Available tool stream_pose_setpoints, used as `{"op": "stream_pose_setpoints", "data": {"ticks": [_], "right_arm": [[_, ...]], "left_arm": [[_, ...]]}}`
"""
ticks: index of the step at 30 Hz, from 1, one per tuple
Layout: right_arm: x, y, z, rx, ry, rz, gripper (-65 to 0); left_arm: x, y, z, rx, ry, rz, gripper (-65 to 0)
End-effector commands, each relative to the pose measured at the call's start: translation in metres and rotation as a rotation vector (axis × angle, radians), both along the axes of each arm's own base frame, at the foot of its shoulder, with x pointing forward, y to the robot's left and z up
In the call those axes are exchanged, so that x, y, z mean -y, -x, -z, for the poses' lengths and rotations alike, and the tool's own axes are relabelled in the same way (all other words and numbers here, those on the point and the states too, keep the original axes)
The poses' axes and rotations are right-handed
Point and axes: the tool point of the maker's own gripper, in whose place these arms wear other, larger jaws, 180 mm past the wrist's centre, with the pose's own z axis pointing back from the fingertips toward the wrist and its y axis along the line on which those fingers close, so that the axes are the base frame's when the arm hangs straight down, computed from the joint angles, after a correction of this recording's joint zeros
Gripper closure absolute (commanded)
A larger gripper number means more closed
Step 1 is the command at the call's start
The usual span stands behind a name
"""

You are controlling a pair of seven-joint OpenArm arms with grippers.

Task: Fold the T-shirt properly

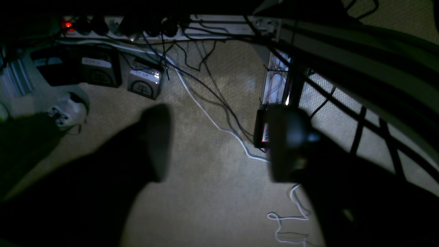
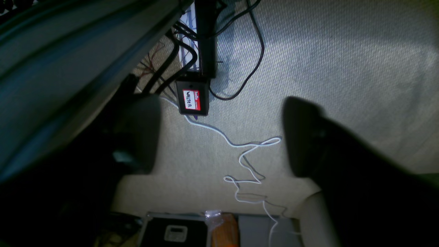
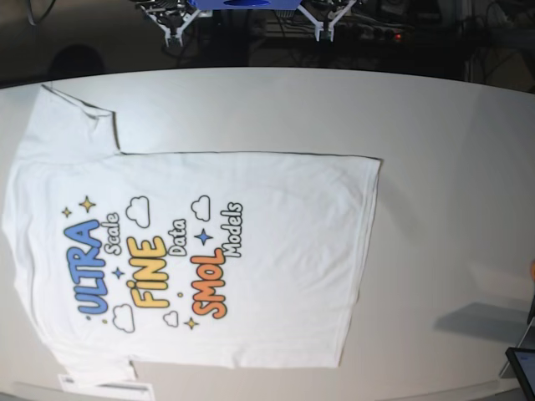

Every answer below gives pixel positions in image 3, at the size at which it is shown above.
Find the black tablet device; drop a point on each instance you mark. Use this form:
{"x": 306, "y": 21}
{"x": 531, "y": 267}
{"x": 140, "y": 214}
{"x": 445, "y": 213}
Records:
{"x": 522, "y": 362}

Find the black power strip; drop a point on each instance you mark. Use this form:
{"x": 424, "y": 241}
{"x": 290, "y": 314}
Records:
{"x": 364, "y": 32}

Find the white printed T-shirt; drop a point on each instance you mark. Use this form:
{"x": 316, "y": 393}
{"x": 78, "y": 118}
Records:
{"x": 235, "y": 260}

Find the white paper label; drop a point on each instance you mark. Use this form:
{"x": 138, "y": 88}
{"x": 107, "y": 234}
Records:
{"x": 125, "y": 391}

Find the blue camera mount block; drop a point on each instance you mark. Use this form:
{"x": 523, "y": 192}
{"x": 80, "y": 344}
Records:
{"x": 206, "y": 5}

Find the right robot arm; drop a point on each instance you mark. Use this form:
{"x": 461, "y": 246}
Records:
{"x": 173, "y": 17}

